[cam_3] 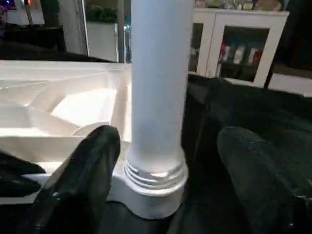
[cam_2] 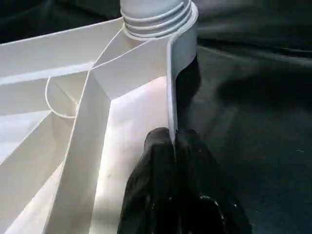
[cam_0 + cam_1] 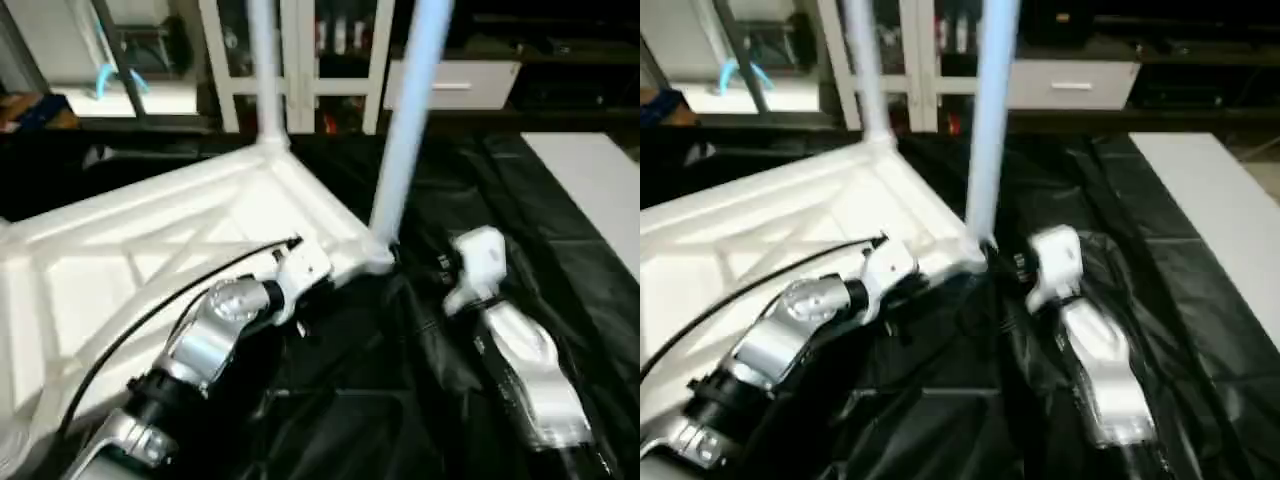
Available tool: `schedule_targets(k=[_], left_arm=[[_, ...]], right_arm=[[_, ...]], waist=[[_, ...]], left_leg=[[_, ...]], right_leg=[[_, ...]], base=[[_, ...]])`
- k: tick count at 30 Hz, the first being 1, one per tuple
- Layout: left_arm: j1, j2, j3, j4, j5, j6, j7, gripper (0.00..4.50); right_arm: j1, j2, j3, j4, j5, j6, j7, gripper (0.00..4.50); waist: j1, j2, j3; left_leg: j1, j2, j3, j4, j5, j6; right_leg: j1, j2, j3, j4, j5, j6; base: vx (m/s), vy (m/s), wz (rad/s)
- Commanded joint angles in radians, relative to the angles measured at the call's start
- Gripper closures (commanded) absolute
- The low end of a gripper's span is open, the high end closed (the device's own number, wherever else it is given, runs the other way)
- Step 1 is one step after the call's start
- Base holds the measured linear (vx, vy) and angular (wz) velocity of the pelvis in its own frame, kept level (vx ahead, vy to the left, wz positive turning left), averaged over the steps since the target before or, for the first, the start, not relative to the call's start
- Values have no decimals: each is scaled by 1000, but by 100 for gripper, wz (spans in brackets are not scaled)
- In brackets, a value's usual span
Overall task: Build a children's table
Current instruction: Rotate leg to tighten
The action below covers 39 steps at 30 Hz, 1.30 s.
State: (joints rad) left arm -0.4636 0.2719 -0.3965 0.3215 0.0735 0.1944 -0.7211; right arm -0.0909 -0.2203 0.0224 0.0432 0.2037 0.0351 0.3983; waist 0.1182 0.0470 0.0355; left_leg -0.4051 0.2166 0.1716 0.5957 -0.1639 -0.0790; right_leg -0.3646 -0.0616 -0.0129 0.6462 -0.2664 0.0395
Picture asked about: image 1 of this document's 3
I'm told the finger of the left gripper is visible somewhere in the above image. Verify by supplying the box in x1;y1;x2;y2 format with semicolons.
0;175;42;198
0;150;47;176

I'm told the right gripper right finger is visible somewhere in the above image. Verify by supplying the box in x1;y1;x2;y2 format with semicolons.
217;126;312;234

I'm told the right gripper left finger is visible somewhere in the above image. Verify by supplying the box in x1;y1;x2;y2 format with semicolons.
19;124;121;234

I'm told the white plastic table top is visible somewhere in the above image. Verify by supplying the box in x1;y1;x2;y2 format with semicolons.
0;58;195;220

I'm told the white plastic table leg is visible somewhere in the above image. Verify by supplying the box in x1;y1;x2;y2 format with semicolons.
124;0;191;191

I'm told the black work mat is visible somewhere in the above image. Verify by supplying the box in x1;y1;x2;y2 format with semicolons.
0;41;312;234

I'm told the white glass-door cabinet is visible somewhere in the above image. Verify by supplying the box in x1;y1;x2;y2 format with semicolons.
188;7;291;88

